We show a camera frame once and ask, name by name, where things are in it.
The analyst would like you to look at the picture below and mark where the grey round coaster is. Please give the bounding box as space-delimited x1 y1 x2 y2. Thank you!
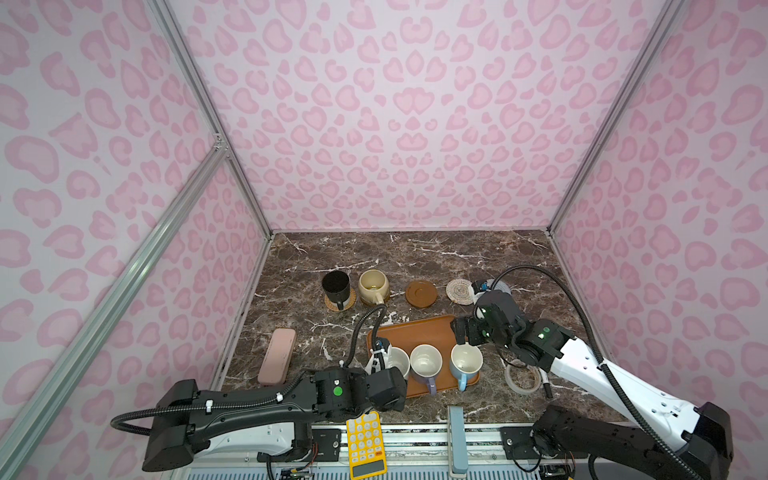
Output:
488 279 511 295

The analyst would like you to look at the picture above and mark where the multicolour braided coaster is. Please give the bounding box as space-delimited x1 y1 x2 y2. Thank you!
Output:
445 279 475 306

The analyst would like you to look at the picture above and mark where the white mug blue handle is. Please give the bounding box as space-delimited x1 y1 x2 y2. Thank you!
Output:
449 343 484 391

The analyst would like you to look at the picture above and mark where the brown wooden coaster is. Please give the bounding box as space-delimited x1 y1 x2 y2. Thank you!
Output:
405 280 438 309

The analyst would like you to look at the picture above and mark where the woven rattan coaster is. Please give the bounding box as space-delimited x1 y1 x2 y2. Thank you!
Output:
324 289 357 312

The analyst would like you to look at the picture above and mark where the cream yellow mug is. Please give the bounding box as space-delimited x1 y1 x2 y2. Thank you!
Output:
358 269 390 306

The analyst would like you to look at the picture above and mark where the black mug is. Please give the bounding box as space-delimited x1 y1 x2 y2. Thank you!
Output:
321 270 351 302

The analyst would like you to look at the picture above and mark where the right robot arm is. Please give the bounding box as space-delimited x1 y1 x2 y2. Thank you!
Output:
451 290 734 479

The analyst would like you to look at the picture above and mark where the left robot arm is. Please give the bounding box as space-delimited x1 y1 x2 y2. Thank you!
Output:
142 367 407 472

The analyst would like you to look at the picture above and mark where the orange wooden tray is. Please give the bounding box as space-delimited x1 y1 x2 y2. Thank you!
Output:
378 316 480 399

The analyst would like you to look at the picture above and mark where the clear tape roll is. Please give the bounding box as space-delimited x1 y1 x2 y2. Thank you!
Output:
504 360 543 396

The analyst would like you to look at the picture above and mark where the yellow calculator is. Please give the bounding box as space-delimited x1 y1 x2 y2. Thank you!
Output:
346 411 388 480

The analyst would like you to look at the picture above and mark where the black marker pen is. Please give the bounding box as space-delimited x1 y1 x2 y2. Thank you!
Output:
539 369 554 400

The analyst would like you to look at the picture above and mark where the pink pencil case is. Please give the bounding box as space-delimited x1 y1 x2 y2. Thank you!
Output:
257 328 296 386

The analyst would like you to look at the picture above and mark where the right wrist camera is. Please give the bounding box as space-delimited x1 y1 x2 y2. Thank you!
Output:
471 280 492 304

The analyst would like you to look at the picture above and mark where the white mug purple handle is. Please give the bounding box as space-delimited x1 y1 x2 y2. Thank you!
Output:
409 344 443 395

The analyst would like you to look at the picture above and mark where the aluminium front rail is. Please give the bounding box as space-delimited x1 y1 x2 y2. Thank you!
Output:
158 419 685 480

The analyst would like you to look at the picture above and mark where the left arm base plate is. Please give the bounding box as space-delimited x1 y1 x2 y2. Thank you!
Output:
255 422 341 463

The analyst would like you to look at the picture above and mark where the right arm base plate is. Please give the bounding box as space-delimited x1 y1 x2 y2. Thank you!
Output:
499 426 571 461

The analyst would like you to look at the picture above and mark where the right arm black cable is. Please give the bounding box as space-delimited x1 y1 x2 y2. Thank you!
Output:
488 264 697 480

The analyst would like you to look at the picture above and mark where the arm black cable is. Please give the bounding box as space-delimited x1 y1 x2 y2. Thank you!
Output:
109 303 390 437
488 264 697 480

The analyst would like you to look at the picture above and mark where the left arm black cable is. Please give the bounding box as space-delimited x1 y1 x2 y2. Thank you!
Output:
109 303 390 437

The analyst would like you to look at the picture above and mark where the aluminium diagonal frame bar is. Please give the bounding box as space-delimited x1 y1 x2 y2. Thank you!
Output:
1 141 227 479

